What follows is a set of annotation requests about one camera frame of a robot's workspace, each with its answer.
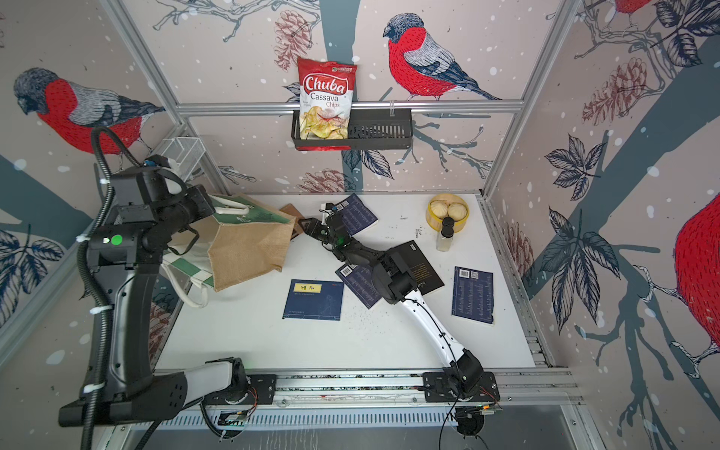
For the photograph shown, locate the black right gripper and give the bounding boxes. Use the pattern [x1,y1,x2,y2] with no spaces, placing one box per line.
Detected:
[294,220,338,251]

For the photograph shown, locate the navy blue book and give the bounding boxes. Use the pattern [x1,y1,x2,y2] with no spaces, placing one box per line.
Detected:
[332,194,378,236]

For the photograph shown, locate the brown cover book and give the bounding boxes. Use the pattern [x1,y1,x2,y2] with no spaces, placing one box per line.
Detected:
[278,203,306,242]

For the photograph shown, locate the navy book with barcode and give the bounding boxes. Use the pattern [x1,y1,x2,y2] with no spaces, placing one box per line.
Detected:
[336,264,383,309]

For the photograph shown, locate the burlap canvas bag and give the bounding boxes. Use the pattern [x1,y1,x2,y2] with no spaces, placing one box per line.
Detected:
[162,194,296,309]

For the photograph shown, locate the navy book yellow label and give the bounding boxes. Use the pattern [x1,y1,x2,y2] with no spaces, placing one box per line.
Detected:
[282,279,345,322]

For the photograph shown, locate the black paperback book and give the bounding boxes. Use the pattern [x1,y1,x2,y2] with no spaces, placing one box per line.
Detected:
[395,240,444,296]

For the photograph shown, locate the navy book with QR code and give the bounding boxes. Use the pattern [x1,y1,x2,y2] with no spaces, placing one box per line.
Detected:
[451,266,494,324]

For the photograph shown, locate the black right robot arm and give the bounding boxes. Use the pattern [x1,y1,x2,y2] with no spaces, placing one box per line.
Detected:
[299,214,484,401]

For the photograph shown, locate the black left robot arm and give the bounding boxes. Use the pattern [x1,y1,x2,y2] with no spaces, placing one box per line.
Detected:
[58,162,249,427]

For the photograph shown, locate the red cassava chips bag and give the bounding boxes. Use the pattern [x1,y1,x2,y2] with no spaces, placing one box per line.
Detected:
[292,58,357,151]

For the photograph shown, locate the clear bottle black cap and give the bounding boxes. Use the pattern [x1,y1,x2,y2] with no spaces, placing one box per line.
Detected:
[436,216,456,252]

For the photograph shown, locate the yellow bowl with buns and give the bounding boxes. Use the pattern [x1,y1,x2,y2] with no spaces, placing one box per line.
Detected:
[426,193,470,234]

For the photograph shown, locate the black wire wall basket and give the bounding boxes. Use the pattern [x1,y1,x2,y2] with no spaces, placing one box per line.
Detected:
[291,109,414,151]

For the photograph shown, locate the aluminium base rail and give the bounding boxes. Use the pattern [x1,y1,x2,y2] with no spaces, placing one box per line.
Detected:
[247,367,584,411]

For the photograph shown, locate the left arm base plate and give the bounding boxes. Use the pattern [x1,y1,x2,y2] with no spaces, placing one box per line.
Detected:
[204,374,278,407]

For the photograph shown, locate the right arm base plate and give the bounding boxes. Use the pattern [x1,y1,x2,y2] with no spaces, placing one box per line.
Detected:
[420,371,501,404]

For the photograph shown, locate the black corrugated cable conduit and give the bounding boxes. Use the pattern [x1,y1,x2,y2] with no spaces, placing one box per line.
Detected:
[76,126,142,450]

